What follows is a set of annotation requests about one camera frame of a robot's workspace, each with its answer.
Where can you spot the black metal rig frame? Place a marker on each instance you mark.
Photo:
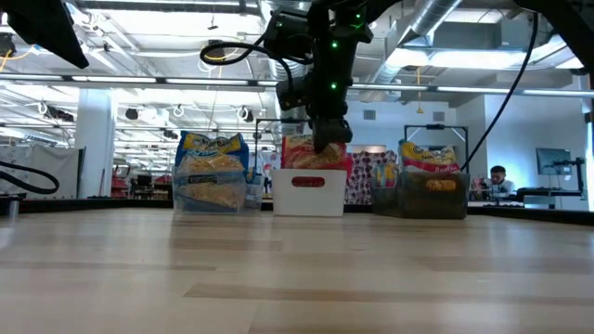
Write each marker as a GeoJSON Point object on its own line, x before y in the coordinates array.
{"type": "Point", "coordinates": [269, 121]}
{"type": "Point", "coordinates": [436, 126]}

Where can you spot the grey partition curtain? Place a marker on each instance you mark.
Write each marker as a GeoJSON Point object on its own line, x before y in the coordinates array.
{"type": "Point", "coordinates": [46, 162]}

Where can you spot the white plastic bin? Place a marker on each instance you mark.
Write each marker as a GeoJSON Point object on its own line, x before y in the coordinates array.
{"type": "Point", "coordinates": [308, 201]}

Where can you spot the computer monitor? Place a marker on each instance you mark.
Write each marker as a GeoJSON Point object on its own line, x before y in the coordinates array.
{"type": "Point", "coordinates": [552, 160]}

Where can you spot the black aluminium table frame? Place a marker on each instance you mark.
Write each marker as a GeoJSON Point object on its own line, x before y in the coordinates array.
{"type": "Point", "coordinates": [93, 204]}

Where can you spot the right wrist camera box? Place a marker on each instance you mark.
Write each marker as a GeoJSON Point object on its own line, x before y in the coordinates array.
{"type": "Point", "coordinates": [290, 34]}

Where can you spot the clear plastic bin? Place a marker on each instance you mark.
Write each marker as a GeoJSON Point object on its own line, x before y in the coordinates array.
{"type": "Point", "coordinates": [178, 204]}

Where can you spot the patterned cloth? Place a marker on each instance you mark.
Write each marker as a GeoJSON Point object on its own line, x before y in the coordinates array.
{"type": "Point", "coordinates": [362, 181]}

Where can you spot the grey plastic bin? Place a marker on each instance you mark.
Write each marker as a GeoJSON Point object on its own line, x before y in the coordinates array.
{"type": "Point", "coordinates": [417, 206]}

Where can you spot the person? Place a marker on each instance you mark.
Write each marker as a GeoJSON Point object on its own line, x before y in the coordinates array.
{"type": "Point", "coordinates": [499, 178]}

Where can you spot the black ceiling camera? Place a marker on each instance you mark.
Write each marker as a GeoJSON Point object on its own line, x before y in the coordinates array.
{"type": "Point", "coordinates": [5, 44]}

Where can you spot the red beef ramen pack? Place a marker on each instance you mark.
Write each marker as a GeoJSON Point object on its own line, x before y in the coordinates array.
{"type": "Point", "coordinates": [308, 182]}
{"type": "Point", "coordinates": [299, 155]}

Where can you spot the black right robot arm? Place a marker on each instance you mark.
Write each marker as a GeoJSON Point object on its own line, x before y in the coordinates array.
{"type": "Point", "coordinates": [566, 23]}

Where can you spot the long LED light bar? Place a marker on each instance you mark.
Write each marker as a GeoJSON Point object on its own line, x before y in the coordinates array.
{"type": "Point", "coordinates": [185, 81]}

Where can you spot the white column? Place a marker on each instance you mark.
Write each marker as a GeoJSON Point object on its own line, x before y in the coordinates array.
{"type": "Point", "coordinates": [95, 153]}

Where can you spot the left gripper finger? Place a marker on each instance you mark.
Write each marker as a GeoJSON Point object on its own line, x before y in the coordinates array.
{"type": "Point", "coordinates": [51, 28]}

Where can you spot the silver slanted ventilation duct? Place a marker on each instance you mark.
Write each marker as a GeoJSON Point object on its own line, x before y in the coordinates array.
{"type": "Point", "coordinates": [420, 18]}

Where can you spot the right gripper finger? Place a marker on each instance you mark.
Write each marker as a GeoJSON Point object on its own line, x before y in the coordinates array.
{"type": "Point", "coordinates": [341, 131]}
{"type": "Point", "coordinates": [321, 137]}

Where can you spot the black desk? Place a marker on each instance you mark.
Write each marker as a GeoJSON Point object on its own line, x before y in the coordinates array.
{"type": "Point", "coordinates": [543, 192]}

